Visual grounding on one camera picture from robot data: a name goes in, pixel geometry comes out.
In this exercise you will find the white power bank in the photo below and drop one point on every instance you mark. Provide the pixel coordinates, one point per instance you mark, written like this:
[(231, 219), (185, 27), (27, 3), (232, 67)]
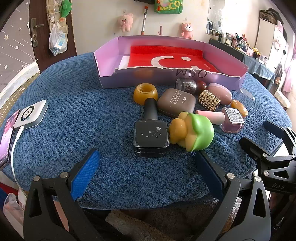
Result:
[(32, 113)]

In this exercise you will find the pink bear plush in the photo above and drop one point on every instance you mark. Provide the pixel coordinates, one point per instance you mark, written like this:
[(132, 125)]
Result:
[(187, 29)]

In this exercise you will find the pink oval case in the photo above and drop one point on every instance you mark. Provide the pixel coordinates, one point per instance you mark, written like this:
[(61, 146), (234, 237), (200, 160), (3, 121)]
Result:
[(219, 91)]

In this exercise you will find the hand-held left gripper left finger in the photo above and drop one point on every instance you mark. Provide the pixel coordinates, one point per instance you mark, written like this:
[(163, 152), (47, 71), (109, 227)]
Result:
[(85, 171)]

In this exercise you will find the white cabinet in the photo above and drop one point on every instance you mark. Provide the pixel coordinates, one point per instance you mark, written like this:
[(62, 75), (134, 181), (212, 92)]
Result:
[(266, 34)]

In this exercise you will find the glitter nail polish bottle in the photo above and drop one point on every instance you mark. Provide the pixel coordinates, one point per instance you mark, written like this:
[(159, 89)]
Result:
[(187, 84)]

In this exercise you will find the clear plastic cup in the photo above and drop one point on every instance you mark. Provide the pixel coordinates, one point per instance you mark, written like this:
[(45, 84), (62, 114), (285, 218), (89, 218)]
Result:
[(246, 95)]

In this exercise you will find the blue towel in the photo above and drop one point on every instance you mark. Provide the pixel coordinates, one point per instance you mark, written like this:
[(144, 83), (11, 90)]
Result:
[(69, 92)]

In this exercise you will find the hanging pocket organizer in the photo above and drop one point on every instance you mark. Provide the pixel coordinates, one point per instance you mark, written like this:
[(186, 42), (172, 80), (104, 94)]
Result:
[(50, 14)]

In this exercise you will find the silver and orange pole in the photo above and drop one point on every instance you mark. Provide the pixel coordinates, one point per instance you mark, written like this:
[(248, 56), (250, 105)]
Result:
[(143, 23)]

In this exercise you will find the green frog plush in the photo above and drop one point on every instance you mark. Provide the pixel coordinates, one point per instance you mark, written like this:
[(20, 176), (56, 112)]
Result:
[(66, 7)]

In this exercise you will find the pink nail polish bottle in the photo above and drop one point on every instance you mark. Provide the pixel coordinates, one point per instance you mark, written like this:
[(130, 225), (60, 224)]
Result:
[(231, 115)]

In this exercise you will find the brown eyeshadow case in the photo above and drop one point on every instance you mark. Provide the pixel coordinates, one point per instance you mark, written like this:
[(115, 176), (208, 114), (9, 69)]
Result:
[(175, 104)]

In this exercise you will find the gold studded cuff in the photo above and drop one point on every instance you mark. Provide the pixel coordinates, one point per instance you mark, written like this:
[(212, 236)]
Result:
[(208, 99)]

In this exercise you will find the smartphone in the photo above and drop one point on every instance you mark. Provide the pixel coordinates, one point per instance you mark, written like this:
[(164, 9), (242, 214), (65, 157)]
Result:
[(7, 134)]

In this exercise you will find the wall mirror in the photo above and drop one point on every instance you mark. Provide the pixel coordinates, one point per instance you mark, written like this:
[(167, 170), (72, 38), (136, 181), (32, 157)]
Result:
[(231, 16)]

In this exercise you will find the purple cardboard box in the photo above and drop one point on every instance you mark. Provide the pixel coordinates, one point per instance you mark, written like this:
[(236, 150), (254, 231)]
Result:
[(111, 53)]

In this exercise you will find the starry grey curtain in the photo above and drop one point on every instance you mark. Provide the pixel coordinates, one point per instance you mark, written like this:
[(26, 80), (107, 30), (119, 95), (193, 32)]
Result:
[(13, 34)]

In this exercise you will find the black panel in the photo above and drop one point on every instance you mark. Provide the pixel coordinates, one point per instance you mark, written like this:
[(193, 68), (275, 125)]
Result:
[(226, 48)]

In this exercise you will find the hanging clear plastic bag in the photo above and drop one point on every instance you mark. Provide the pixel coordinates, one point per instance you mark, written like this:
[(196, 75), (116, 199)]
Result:
[(56, 42)]

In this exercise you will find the green and yellow toy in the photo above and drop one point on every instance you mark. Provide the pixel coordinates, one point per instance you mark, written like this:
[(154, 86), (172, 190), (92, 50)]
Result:
[(201, 132)]

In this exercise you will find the blue tablecloth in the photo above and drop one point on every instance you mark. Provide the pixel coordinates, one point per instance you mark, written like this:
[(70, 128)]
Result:
[(259, 67)]

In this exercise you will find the pink curtain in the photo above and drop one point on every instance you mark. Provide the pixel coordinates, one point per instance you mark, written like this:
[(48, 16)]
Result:
[(290, 69)]

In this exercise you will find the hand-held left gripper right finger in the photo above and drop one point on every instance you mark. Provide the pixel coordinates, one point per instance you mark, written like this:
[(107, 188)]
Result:
[(208, 171)]

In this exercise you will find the brown door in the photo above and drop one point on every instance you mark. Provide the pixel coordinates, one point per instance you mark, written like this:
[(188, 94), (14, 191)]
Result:
[(44, 60)]

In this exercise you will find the pink octopus plush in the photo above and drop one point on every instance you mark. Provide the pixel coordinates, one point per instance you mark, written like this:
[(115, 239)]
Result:
[(126, 22)]

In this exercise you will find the white plastic bag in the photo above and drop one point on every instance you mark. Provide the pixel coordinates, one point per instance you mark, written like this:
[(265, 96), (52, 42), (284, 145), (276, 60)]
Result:
[(13, 210)]

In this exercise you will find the green tote bag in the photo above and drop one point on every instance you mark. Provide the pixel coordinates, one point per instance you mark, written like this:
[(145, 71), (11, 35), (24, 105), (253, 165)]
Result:
[(168, 5)]

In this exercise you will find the pink hook stick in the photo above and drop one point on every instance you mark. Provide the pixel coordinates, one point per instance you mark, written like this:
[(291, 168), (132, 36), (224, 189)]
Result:
[(159, 31)]

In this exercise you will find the red board with white crescent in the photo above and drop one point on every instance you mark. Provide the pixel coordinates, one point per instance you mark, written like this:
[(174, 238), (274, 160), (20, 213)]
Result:
[(143, 58)]

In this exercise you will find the cluttered side table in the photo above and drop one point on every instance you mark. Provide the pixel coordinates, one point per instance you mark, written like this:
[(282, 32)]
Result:
[(240, 42)]

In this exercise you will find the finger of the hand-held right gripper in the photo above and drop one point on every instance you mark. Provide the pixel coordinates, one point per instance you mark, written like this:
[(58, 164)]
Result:
[(275, 129), (252, 144)]

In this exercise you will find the amber round jar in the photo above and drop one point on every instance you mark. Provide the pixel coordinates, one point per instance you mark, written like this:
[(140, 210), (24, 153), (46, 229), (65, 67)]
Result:
[(138, 96)]

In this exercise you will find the beige fluffy cloth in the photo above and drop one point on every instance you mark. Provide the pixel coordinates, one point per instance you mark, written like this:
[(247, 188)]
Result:
[(129, 224)]

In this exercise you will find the dark patterned bag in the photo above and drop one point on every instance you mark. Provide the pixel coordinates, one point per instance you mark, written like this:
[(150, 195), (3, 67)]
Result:
[(268, 16)]

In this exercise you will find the black nail polish bottle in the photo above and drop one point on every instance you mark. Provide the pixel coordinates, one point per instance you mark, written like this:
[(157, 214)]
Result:
[(150, 136)]

